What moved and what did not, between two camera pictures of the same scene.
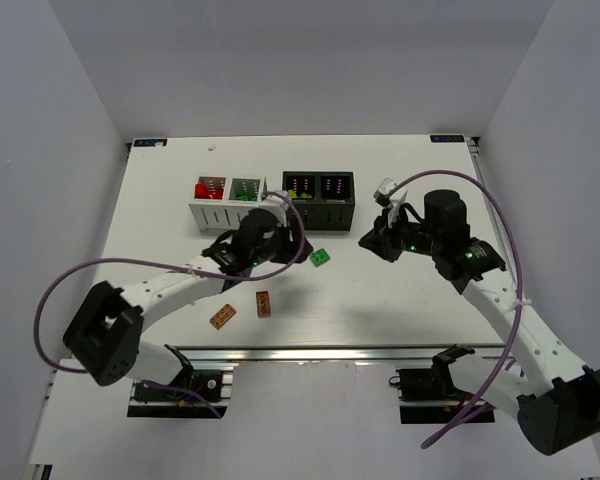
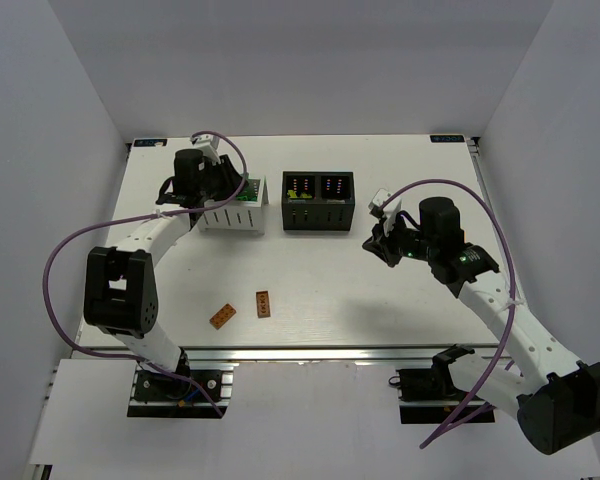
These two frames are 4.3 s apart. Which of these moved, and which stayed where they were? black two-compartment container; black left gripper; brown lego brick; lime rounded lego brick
Moved: black left gripper
Stayed: lime rounded lego brick; brown lego brick; black two-compartment container
